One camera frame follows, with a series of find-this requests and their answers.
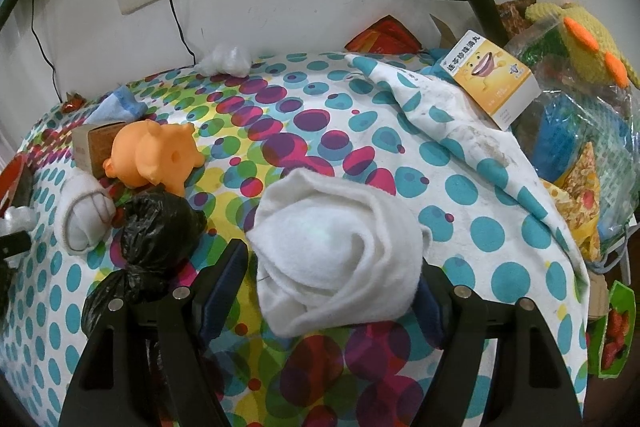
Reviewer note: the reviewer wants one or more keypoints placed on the red snack packet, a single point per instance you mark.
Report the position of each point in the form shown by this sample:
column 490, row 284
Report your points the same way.
column 386, row 36

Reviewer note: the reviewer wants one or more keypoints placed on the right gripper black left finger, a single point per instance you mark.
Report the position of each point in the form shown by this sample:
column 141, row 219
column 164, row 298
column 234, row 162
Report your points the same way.
column 146, row 356

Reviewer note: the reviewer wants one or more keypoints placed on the yellow knitted duck toy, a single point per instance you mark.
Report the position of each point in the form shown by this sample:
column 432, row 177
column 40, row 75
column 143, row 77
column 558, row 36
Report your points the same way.
column 591, row 48

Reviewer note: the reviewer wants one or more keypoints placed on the white sock small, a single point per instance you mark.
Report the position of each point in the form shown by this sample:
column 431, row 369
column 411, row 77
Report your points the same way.
column 84, row 213

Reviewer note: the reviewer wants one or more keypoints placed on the brown cardboard Marubi box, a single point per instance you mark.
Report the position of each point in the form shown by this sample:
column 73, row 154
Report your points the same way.
column 92, row 145

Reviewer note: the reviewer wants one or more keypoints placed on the orange rubber toy animal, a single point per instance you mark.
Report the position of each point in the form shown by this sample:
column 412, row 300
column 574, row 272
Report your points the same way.
column 146, row 152

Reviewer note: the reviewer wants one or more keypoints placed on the yellow medicine box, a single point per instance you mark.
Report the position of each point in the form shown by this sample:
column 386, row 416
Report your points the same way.
column 497, row 81

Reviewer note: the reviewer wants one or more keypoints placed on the white sock large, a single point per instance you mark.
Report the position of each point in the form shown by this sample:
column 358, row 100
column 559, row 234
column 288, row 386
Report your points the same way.
column 333, row 252

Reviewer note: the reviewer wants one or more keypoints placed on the red orange candy wrapper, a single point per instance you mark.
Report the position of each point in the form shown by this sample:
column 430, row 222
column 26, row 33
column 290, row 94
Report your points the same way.
column 73, row 102

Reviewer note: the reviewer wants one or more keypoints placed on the green strawberry carton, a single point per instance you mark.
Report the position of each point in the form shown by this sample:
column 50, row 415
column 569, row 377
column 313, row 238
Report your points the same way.
column 610, row 337

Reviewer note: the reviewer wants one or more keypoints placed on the clear plastic bag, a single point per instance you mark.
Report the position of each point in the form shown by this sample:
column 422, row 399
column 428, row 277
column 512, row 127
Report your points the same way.
column 226, row 59

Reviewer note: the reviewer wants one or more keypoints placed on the polka dot bed sheet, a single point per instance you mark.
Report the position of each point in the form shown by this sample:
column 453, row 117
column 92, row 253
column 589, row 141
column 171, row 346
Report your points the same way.
column 375, row 120

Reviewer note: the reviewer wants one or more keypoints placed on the black plastic bag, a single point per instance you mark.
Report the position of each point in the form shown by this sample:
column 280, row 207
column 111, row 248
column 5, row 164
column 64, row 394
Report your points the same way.
column 160, row 234

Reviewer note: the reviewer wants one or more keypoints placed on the round red worn tray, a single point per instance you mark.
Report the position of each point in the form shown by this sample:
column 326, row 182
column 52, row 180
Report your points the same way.
column 16, row 183

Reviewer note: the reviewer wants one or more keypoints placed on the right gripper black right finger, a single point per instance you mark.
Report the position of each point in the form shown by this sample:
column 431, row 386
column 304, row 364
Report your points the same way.
column 529, row 386

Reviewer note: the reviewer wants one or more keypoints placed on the light blue rolled sock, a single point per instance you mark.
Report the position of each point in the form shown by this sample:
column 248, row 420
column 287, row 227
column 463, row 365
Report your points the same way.
column 119, row 106

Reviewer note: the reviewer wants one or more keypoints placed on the clear bag of items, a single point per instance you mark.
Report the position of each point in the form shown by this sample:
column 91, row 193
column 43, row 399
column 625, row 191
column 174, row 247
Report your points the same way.
column 581, row 136

